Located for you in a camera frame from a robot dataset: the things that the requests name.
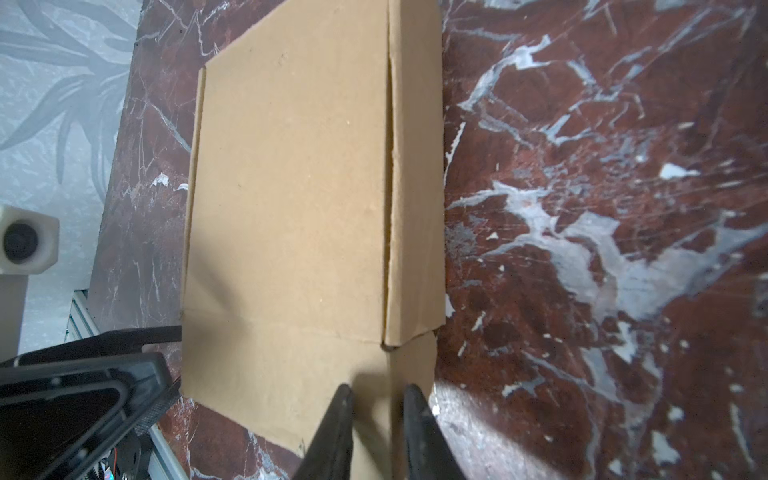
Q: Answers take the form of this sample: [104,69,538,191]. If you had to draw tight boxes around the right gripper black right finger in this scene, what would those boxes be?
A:
[403,384,466,480]

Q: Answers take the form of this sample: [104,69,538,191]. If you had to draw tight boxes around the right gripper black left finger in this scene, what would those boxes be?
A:
[292,384,354,480]

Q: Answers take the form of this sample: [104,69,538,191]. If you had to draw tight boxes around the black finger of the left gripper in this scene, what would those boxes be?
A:
[1,341,178,479]

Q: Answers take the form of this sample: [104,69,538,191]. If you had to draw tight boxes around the brown cardboard box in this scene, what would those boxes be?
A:
[181,1,446,479]

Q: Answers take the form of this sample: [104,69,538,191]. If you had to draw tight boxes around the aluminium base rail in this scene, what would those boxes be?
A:
[65,290,188,479]

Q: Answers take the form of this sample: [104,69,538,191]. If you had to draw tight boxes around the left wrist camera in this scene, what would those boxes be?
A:
[1,204,60,361]

